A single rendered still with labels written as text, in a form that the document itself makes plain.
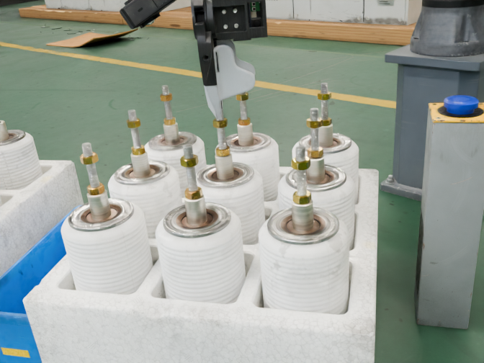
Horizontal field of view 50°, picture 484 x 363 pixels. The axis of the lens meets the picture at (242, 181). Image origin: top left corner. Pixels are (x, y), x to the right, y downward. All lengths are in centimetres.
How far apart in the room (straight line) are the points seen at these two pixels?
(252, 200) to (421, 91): 53
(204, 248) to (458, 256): 36
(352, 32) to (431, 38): 176
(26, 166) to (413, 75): 74
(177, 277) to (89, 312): 11
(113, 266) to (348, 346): 27
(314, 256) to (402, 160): 66
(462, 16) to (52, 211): 81
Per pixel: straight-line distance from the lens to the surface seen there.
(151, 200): 69
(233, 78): 62
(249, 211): 67
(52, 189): 97
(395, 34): 270
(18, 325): 76
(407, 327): 82
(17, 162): 95
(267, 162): 76
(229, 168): 67
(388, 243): 101
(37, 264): 89
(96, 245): 60
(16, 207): 89
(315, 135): 63
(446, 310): 81
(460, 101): 70
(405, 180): 117
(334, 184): 64
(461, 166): 70
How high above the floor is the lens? 53
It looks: 25 degrees down
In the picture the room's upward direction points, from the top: 5 degrees counter-clockwise
